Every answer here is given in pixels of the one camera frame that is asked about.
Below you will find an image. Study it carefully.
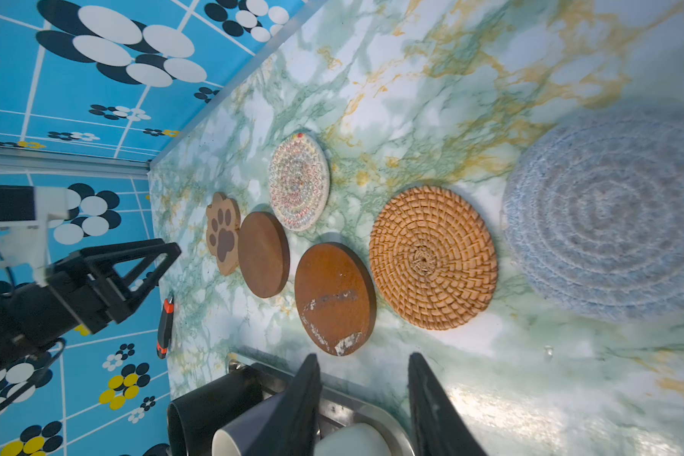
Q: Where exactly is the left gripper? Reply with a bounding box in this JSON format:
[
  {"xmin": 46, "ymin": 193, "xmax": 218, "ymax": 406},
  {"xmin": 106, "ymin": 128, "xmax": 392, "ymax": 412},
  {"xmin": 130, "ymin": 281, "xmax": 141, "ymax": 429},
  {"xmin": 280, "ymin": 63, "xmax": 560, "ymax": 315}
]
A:
[{"xmin": 0, "ymin": 239, "xmax": 182, "ymax": 370}]

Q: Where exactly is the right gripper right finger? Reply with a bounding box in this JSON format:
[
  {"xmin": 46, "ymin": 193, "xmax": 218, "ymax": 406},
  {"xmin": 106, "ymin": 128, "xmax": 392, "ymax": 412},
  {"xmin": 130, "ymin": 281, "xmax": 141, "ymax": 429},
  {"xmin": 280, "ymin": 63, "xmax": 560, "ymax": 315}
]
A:
[{"xmin": 408, "ymin": 353, "xmax": 486, "ymax": 456}]

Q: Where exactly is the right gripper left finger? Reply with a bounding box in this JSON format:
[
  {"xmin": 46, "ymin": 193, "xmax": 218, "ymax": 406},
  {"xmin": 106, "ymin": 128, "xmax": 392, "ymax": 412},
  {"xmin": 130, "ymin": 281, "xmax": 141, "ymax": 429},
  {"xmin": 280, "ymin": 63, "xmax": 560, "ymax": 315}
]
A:
[{"xmin": 246, "ymin": 355, "xmax": 322, "ymax": 455}]

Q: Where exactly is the dark brown round coaster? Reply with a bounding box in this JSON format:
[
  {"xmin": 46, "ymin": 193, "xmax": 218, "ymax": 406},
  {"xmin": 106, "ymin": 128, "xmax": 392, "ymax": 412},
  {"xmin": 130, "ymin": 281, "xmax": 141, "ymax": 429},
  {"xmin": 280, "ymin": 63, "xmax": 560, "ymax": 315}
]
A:
[{"xmin": 239, "ymin": 212, "xmax": 290, "ymax": 298}]

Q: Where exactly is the scratched brown round coaster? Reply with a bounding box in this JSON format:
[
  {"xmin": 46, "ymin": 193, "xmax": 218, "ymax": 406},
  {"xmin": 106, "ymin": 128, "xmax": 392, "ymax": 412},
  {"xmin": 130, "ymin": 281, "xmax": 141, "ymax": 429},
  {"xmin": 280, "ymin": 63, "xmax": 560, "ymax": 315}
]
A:
[{"xmin": 294, "ymin": 242, "xmax": 376, "ymax": 357}]

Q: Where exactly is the woven rattan coaster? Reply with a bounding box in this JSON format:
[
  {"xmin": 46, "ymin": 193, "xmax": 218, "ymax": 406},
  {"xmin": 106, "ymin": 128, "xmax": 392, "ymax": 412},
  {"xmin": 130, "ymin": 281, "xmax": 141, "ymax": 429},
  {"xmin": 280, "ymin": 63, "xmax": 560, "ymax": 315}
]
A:
[{"xmin": 369, "ymin": 185, "xmax": 498, "ymax": 331}]

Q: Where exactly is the grey blue knitted coaster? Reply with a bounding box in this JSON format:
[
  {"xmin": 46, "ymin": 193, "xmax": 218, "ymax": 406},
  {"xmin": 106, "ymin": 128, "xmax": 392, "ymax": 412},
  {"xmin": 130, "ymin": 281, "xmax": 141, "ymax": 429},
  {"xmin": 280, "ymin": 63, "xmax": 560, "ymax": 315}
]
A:
[{"xmin": 502, "ymin": 104, "xmax": 684, "ymax": 321}]

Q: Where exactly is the paw shaped cork coaster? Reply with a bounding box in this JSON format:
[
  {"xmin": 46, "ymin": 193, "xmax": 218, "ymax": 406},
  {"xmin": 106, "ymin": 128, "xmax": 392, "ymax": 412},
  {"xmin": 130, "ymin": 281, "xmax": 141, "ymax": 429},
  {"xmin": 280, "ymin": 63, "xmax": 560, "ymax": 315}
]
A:
[{"xmin": 205, "ymin": 192, "xmax": 241, "ymax": 277}]

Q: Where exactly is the purple mug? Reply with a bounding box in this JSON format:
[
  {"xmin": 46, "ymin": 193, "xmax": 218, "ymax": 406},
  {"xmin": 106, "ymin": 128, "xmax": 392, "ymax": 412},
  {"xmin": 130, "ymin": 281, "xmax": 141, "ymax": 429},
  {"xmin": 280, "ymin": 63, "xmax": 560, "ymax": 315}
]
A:
[{"xmin": 211, "ymin": 393, "xmax": 285, "ymax": 456}]

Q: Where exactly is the metal tray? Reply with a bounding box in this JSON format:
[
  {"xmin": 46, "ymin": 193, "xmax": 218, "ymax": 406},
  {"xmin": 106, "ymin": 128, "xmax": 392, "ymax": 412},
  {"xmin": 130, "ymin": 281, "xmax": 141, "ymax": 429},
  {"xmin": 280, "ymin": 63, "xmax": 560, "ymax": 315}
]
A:
[{"xmin": 226, "ymin": 351, "xmax": 414, "ymax": 455}]

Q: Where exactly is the white mug back right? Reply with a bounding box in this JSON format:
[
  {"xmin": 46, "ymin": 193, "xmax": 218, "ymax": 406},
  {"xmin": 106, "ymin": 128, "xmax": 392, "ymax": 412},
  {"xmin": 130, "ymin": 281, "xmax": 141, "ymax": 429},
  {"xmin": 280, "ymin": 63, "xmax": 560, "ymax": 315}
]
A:
[{"xmin": 313, "ymin": 423, "xmax": 393, "ymax": 456}]

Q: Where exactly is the black mug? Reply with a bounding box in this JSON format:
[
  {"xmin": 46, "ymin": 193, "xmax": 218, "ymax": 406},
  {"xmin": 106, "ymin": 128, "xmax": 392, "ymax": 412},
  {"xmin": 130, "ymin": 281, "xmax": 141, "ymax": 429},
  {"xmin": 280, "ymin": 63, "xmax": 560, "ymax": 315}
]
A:
[{"xmin": 166, "ymin": 368, "xmax": 263, "ymax": 456}]

